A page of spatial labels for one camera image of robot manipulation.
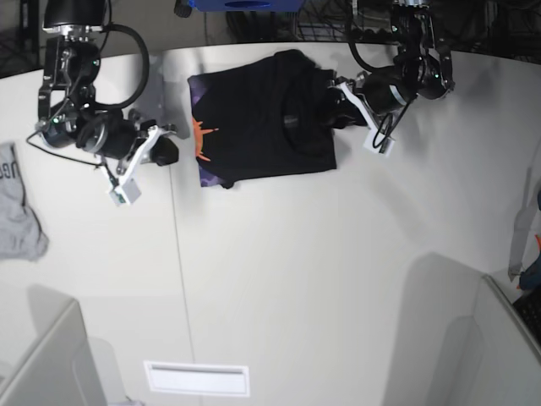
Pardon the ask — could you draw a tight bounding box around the grey printed T-shirt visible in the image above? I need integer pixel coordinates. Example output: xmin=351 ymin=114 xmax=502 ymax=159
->
xmin=1 ymin=142 xmax=49 ymax=261

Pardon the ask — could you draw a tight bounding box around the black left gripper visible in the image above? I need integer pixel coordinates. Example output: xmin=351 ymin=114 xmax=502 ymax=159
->
xmin=323 ymin=67 xmax=413 ymax=129

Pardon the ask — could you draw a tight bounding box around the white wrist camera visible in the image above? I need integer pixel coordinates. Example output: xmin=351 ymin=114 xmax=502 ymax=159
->
xmin=363 ymin=128 xmax=396 ymax=157
xmin=108 ymin=178 xmax=141 ymax=206

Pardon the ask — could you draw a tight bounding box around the black keyboard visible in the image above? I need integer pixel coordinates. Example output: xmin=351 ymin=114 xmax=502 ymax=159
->
xmin=513 ymin=289 xmax=541 ymax=343

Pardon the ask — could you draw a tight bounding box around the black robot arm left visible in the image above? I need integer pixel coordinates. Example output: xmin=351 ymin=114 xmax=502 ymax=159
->
xmin=333 ymin=1 xmax=455 ymax=135

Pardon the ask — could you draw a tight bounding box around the white partition panel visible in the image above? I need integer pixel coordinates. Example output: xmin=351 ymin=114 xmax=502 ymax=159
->
xmin=1 ymin=299 xmax=107 ymax=405
xmin=470 ymin=276 xmax=540 ymax=406

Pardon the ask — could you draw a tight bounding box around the black T-shirt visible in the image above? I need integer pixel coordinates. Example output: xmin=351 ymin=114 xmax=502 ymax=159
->
xmin=188 ymin=49 xmax=337 ymax=189

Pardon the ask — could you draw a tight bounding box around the grey strap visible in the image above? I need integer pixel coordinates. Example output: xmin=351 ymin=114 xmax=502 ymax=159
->
xmin=507 ymin=168 xmax=537 ymax=283

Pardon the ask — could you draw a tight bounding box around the blue box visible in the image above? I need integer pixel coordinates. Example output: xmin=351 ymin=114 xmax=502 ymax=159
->
xmin=188 ymin=0 xmax=304 ymax=13

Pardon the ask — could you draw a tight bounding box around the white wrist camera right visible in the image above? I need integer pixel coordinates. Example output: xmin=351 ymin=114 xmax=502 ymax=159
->
xmin=108 ymin=178 xmax=141 ymax=206

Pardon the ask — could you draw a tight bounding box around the white partition panel left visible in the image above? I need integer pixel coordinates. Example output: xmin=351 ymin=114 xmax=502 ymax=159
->
xmin=1 ymin=299 xmax=107 ymax=405

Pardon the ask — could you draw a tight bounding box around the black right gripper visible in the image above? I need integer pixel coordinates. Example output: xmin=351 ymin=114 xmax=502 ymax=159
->
xmin=75 ymin=108 xmax=179 ymax=175

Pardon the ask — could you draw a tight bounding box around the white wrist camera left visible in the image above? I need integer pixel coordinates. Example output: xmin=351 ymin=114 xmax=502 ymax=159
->
xmin=363 ymin=128 xmax=396 ymax=157

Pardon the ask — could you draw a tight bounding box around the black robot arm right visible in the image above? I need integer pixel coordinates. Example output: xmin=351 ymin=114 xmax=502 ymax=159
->
xmin=34 ymin=1 xmax=179 ymax=181

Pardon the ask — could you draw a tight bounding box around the white partition panel right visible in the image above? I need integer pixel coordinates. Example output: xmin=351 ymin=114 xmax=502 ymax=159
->
xmin=470 ymin=276 xmax=540 ymax=406

